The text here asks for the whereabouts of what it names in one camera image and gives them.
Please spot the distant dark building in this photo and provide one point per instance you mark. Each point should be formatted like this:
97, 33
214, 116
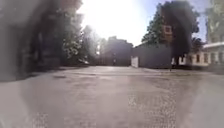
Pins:
116, 53

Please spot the grey asphalt ground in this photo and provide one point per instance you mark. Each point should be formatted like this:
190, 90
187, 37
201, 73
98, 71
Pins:
113, 96

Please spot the group of trees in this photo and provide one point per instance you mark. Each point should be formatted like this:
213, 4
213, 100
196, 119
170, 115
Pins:
78, 43

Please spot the low grey building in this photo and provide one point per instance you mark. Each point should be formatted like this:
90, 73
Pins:
153, 56

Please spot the brick building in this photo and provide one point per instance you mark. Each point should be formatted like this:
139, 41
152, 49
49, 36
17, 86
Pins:
167, 30

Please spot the large dark tree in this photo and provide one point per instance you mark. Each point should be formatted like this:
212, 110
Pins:
181, 23

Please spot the white low building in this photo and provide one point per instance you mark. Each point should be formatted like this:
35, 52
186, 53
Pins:
206, 55

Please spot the leafy green tree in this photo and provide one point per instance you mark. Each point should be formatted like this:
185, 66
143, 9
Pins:
215, 20

